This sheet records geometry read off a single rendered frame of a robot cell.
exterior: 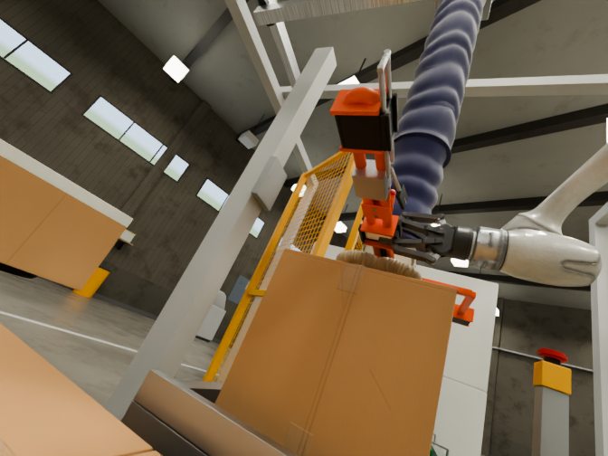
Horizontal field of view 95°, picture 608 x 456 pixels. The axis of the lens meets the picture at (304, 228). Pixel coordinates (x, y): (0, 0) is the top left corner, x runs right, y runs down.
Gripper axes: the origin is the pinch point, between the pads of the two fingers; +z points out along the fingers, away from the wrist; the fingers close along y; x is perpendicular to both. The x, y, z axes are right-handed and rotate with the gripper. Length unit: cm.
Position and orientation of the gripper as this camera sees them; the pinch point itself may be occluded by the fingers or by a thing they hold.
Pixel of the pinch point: (380, 229)
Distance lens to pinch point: 74.2
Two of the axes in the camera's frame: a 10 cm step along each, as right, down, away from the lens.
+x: 2.9, 5.0, 8.1
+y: -3.6, 8.5, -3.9
